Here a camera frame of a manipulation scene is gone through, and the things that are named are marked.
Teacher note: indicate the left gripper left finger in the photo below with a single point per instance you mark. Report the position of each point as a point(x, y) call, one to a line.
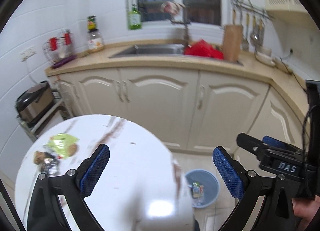
point(45, 210)

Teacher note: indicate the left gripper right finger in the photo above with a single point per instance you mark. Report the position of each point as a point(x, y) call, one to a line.
point(276, 212)

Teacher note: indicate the silver foil wrapper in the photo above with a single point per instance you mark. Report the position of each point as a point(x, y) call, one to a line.
point(49, 166)

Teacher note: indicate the green snack wrapper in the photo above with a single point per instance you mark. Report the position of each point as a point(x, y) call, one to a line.
point(62, 145)

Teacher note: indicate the blue trash bin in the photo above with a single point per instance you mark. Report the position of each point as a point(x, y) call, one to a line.
point(204, 187)

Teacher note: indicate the cream kitchen cabinets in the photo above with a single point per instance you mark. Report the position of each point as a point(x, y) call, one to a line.
point(188, 110)

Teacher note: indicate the steel kitchen sink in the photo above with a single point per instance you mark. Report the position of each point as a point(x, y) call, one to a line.
point(156, 50)

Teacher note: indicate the right hand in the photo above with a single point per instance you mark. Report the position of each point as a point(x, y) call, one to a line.
point(305, 209)

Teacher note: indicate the metal storage cart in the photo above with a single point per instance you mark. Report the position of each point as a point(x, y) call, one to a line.
point(60, 106)

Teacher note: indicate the round white marble table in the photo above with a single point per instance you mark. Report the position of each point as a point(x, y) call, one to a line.
point(141, 188)

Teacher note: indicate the black silver rice cooker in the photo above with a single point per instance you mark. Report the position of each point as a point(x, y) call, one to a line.
point(34, 103)

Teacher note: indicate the stacked white bowls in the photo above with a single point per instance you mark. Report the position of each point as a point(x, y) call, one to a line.
point(264, 56)

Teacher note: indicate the wooden cutting board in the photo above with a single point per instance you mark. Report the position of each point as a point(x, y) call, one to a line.
point(232, 39)

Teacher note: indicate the red plastic bag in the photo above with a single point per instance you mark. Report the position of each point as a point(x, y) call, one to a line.
point(203, 49)

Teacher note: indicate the metal faucet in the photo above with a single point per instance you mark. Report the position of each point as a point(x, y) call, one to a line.
point(183, 19)

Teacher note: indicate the small green lid jar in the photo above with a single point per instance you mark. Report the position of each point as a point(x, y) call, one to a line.
point(91, 23)

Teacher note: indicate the pink cloth on faucet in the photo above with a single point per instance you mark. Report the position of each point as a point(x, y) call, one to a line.
point(172, 8)

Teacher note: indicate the green dish soap bottle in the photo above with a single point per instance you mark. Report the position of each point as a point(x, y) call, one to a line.
point(134, 18)

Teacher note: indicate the white wall socket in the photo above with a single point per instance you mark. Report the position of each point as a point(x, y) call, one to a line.
point(27, 53)

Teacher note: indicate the wire utensil rack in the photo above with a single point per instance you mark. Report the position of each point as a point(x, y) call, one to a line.
point(59, 50)

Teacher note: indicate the hanging utensil rail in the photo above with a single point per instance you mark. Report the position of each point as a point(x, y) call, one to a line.
point(252, 19)

